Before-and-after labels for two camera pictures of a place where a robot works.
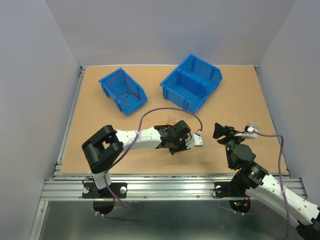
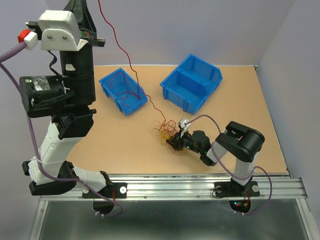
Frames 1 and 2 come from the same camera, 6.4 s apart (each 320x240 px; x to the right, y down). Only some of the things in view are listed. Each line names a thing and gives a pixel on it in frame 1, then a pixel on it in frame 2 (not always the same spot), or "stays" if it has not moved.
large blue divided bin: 189,85 stays
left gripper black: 183,148 -> 85,23
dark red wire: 133,93 stays
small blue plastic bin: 118,86 stays
